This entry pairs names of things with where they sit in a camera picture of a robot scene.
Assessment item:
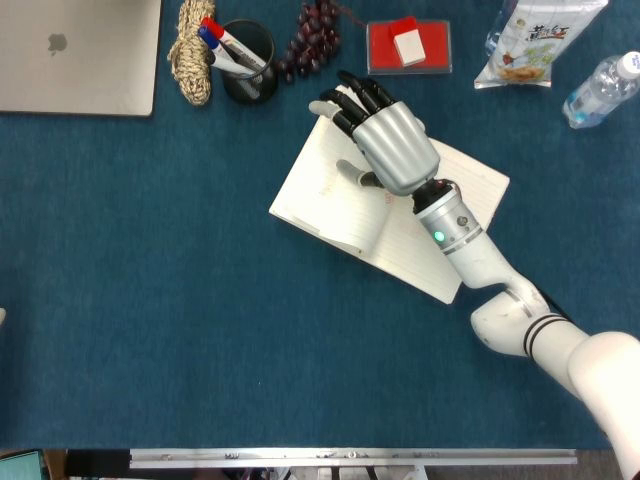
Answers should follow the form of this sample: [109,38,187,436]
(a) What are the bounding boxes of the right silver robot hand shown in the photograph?
[308,70,441,196]

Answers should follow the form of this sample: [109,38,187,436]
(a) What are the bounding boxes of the yellow spiral notebook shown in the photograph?
[268,84,511,305]

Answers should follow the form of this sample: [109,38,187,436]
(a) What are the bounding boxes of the white and red stamp block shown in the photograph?
[388,15,427,68]

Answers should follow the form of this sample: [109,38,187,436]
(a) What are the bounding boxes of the red ink pad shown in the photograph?
[366,18,453,76]

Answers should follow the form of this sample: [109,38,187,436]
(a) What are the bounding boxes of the dark red grape bunch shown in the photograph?
[277,0,342,84]

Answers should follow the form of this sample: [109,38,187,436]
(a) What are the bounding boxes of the black mesh pen holder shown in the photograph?
[215,18,279,105]

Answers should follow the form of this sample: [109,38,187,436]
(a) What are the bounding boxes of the white nut snack bag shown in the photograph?
[473,0,610,90]

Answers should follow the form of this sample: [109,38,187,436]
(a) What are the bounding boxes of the black cap marker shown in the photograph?
[205,48,239,76]

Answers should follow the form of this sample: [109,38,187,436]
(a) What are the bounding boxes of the clear plastic water bottle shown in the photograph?
[562,49,640,130]

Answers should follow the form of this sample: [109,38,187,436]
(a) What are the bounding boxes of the markers in cup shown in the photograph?
[200,16,267,72]

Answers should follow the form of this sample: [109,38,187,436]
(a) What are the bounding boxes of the blue cap marker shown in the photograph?
[197,25,257,77]

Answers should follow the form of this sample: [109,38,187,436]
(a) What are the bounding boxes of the blue felt table cloth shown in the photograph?
[0,0,640,451]

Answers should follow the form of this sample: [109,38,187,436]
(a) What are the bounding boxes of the grey laptop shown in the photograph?
[0,0,163,118]

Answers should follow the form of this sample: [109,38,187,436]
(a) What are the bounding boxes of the teal screen device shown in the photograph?
[0,449,47,480]

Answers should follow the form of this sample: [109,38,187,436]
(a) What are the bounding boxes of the beige rope coil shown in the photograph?
[167,0,217,106]

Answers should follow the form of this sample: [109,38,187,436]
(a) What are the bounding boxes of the aluminium rail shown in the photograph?
[128,447,579,470]

